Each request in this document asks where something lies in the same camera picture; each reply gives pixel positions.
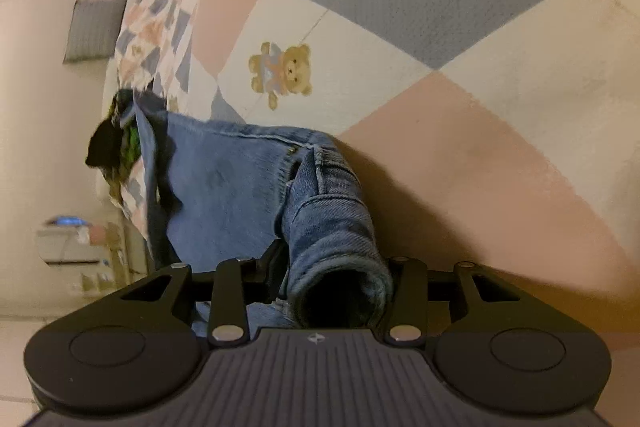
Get grey rectangular panel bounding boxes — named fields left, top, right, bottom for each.
left=62, top=0, right=128, bottom=62

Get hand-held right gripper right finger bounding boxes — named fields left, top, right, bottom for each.
left=382, top=256, right=526, bottom=349

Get blue jeans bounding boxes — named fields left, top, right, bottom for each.
left=131, top=89, right=396, bottom=339

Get dark garment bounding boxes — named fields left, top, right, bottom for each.
left=85, top=89, right=138, bottom=170

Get checkered bear print blanket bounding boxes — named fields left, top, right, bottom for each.
left=102, top=0, right=640, bottom=353

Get green garment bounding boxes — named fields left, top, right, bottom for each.
left=121, top=119, right=143, bottom=162

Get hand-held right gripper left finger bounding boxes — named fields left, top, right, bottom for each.
left=120, top=241, right=288, bottom=349

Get cluttered white shelf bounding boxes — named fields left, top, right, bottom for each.
left=35, top=214, right=151, bottom=298

